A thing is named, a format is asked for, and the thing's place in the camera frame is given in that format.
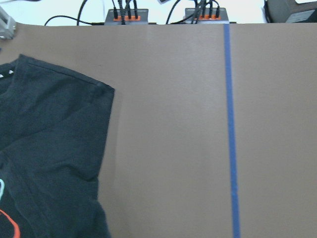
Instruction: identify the left orange-port hub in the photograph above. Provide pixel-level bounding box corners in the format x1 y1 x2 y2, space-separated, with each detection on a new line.
105 9 149 25

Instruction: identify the black printed t-shirt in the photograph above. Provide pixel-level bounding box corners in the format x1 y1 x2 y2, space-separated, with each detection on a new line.
0 55 114 238

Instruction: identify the aluminium frame post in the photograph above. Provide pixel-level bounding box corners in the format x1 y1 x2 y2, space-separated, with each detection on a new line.
0 7 16 40

